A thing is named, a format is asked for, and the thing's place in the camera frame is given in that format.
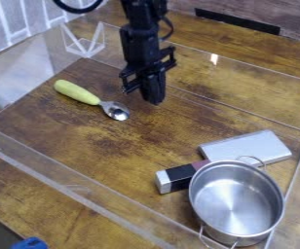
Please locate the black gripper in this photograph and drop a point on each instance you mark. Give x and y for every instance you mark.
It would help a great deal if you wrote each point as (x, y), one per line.
(148, 63)

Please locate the silver flat rectangular box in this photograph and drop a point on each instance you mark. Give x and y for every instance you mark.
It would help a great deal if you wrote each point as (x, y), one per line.
(260, 144)

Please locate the black and silver block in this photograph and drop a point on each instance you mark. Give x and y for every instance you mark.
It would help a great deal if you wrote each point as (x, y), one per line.
(175, 179)

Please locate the silver metal pot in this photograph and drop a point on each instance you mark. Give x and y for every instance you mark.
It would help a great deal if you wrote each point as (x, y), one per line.
(238, 202)

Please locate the blue object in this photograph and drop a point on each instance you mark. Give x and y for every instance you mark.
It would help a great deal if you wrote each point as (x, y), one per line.
(30, 243)

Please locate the spoon with yellow handle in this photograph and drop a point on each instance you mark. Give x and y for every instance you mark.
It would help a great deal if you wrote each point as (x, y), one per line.
(115, 109)

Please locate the clear acrylic enclosure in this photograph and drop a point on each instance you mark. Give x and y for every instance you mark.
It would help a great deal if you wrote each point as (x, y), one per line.
(77, 170)

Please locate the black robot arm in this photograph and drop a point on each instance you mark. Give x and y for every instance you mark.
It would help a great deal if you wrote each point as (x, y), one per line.
(147, 13)

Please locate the black strip on table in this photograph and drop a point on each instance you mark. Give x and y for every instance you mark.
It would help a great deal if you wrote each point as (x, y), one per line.
(243, 22)

